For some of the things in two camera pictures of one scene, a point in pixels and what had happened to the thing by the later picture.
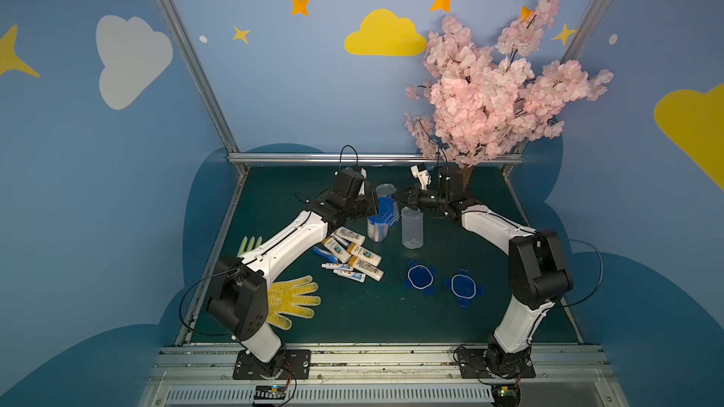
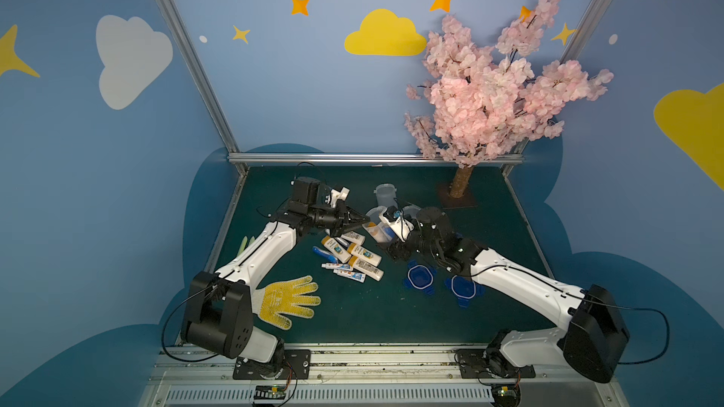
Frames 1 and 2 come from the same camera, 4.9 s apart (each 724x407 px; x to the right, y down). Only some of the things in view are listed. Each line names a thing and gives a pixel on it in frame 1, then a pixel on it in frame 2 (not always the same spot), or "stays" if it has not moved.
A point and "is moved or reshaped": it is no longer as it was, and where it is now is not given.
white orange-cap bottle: (337, 250) stays
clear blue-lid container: (387, 215) is moved or reshaped
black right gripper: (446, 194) to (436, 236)
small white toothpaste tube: (353, 276) stays
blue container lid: (464, 286) stays
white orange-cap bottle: (364, 253) stays
